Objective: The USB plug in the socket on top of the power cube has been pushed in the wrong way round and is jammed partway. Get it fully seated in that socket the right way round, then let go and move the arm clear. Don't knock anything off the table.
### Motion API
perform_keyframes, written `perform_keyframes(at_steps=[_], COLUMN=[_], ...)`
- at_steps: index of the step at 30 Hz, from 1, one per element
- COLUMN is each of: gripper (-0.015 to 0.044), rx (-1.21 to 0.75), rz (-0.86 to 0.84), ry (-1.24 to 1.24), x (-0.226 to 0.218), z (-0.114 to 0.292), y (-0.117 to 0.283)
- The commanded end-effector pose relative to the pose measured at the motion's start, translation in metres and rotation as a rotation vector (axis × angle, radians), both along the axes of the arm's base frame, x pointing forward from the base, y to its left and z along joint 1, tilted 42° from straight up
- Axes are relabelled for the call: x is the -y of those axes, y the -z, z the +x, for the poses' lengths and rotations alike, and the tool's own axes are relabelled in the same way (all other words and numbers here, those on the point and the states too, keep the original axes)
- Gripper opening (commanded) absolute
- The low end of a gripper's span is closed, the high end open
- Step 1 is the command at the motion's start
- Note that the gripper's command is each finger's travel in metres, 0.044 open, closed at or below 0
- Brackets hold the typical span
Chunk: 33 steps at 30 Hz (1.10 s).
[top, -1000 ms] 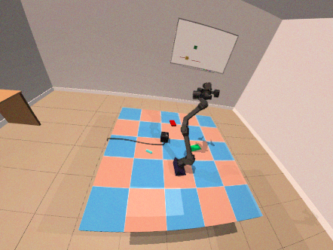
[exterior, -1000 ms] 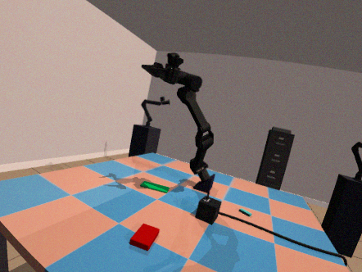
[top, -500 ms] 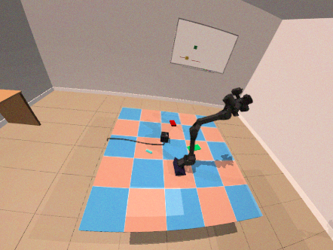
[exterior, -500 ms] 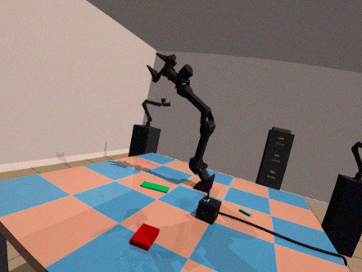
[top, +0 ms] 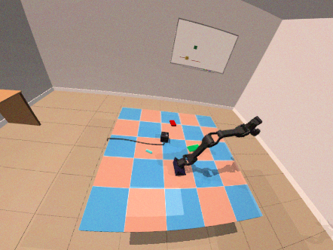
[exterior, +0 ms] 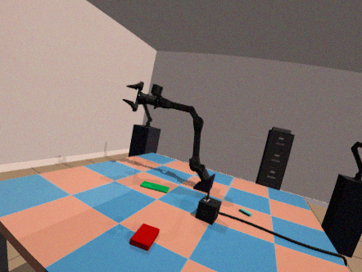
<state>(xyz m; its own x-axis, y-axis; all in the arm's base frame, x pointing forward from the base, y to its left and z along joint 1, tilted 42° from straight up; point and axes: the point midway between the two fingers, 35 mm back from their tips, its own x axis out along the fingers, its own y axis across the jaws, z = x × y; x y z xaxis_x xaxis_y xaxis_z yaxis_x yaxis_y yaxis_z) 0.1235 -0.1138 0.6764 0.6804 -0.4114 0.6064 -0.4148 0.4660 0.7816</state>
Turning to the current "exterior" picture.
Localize green flat bar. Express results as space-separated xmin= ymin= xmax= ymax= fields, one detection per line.
xmin=140 ymin=181 xmax=170 ymax=193

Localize red rectangular block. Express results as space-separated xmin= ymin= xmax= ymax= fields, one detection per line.
xmin=130 ymin=224 xmax=159 ymax=251

